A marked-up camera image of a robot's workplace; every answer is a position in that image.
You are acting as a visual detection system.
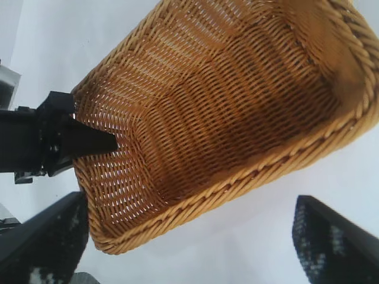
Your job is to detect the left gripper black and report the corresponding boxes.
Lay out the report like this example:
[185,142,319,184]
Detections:
[0,91,118,185]

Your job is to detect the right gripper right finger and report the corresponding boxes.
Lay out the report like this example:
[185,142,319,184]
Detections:
[291,194,379,284]

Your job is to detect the brown woven wicker basket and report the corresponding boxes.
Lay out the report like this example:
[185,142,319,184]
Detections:
[70,0,379,255]

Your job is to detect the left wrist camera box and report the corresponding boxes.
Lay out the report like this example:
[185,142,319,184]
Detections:
[0,63,22,109]

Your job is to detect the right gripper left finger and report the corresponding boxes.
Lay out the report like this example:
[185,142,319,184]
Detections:
[0,191,89,284]

